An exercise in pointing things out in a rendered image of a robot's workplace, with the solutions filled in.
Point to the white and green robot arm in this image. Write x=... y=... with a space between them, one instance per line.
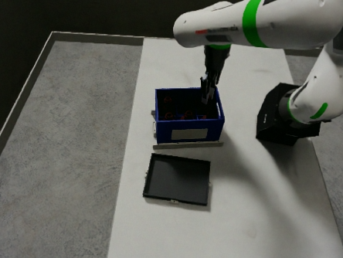
x=278 y=24

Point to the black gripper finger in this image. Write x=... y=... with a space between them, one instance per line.
x=205 y=87
x=214 y=83

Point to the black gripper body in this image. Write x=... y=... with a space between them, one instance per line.
x=213 y=65

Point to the blue crate with dividers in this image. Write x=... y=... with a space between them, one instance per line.
x=186 y=130

